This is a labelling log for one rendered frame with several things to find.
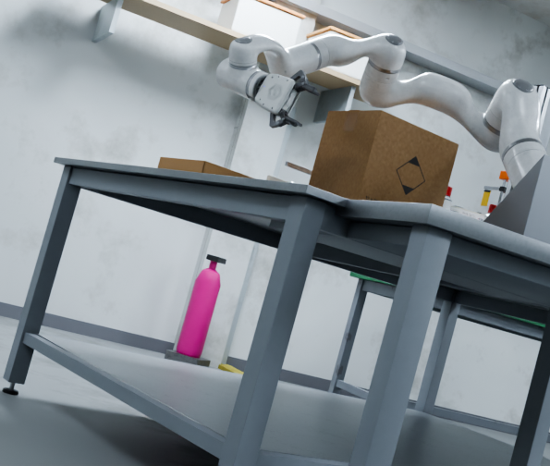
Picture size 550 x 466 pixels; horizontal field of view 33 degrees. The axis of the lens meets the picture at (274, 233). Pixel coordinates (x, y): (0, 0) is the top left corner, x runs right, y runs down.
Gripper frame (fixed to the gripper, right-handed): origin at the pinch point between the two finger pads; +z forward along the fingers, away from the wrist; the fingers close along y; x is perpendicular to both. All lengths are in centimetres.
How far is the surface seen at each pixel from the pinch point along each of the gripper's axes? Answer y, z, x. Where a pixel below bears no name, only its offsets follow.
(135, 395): -89, -6, 4
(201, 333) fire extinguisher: -115, -200, 258
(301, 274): -37, 34, -13
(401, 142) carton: 5.5, 14.4, 25.3
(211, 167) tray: -25.4, -17.8, -1.0
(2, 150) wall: -75, -314, 150
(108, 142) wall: -42, -292, 200
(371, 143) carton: 0.7, 11.8, 16.8
